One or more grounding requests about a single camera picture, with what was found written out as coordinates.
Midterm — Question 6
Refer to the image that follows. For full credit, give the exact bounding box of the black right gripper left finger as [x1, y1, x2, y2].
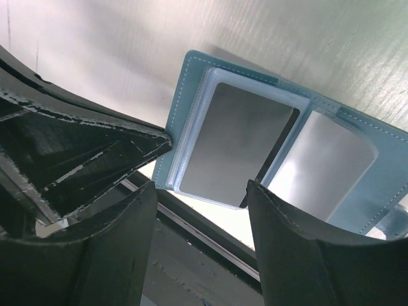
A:
[1, 182, 158, 305]

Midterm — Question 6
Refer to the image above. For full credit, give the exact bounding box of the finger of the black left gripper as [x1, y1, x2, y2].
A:
[1, 89, 172, 238]
[1, 47, 164, 132]

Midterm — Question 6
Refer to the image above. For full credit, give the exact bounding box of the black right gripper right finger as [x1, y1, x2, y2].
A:
[247, 180, 407, 305]

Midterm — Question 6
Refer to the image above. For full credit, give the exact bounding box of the blue leather card holder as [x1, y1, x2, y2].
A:
[152, 50, 407, 235]

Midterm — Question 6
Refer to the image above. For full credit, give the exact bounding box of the silver credit card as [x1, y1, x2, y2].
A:
[178, 83, 300, 208]

